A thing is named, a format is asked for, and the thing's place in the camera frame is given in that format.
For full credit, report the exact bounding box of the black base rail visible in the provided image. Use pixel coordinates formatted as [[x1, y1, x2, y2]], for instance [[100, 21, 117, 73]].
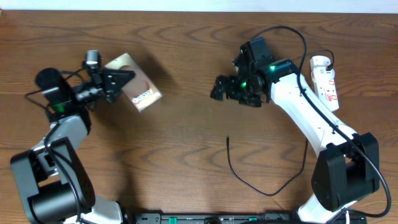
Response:
[[133, 212, 368, 224]]

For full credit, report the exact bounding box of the black charging cable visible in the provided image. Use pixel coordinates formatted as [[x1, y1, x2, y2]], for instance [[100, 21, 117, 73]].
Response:
[[226, 49, 335, 197]]

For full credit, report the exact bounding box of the white power strip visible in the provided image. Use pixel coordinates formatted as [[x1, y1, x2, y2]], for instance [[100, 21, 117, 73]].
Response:
[[312, 66, 339, 111]]

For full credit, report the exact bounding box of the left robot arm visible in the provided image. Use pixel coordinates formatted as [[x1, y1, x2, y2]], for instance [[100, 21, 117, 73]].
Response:
[[10, 65, 136, 223]]

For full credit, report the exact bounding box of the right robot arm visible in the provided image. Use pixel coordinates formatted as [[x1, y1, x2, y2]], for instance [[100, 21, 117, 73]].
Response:
[[210, 38, 382, 223]]

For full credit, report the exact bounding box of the white USB charger plug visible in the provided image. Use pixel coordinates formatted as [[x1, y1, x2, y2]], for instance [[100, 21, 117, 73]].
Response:
[[310, 55, 335, 79]]

